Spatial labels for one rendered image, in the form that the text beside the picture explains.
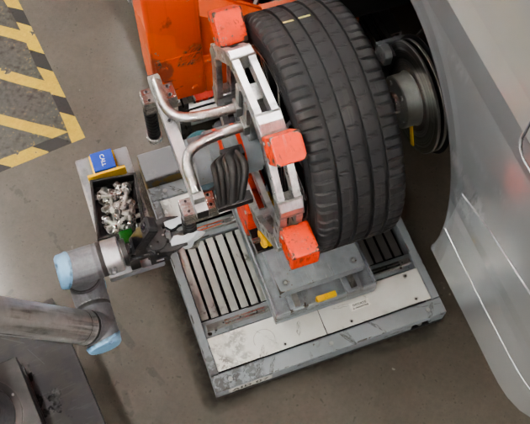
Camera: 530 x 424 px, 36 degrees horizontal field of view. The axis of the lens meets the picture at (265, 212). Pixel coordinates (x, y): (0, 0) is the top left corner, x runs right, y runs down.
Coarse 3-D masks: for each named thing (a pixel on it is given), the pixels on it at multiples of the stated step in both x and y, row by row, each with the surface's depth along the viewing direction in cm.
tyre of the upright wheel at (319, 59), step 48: (336, 0) 202; (288, 48) 190; (336, 48) 190; (288, 96) 187; (336, 96) 186; (384, 96) 188; (336, 144) 187; (384, 144) 190; (336, 192) 191; (384, 192) 196; (336, 240) 205
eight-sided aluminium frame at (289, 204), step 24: (216, 48) 210; (240, 48) 197; (216, 72) 222; (240, 72) 194; (216, 96) 233; (264, 96) 192; (264, 120) 188; (288, 168) 192; (264, 192) 236; (288, 192) 196; (264, 216) 231; (288, 216) 197
